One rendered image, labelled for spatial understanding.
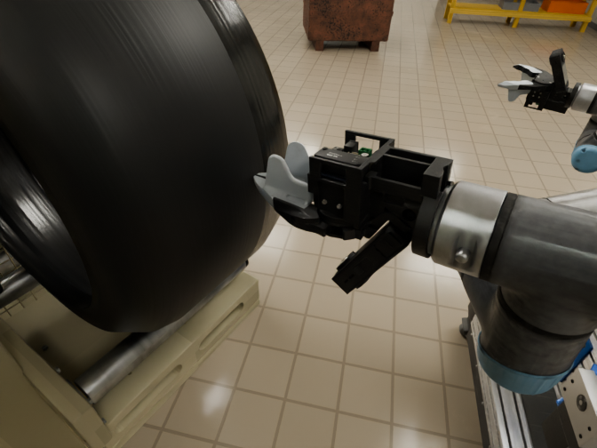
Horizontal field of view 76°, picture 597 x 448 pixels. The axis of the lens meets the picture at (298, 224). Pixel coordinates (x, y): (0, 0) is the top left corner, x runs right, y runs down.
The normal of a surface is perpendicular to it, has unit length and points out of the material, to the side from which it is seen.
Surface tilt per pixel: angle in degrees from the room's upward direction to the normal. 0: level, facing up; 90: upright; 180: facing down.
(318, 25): 90
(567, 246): 44
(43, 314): 0
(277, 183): 89
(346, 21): 90
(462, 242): 89
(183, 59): 56
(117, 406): 0
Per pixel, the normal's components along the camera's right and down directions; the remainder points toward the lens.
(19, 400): 0.83, 0.38
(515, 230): -0.42, -0.23
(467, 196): -0.22, -0.62
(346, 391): 0.03, -0.77
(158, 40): 0.67, -0.17
